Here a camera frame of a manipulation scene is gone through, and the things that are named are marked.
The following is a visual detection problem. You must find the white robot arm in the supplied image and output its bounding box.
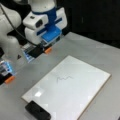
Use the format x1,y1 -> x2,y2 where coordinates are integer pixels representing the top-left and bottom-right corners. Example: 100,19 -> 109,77
0,0 -> 67,62

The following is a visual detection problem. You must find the white blue gripper body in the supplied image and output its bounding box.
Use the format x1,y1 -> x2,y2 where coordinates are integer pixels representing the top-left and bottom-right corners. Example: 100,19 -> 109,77
23,7 -> 67,45

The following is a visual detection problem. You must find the black whiteboard eraser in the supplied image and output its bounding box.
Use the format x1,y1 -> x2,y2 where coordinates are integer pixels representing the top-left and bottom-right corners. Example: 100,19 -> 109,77
25,101 -> 51,120

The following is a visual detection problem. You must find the white whiteboard panel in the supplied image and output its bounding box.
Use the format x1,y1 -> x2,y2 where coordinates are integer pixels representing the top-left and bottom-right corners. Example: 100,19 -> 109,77
22,56 -> 111,120

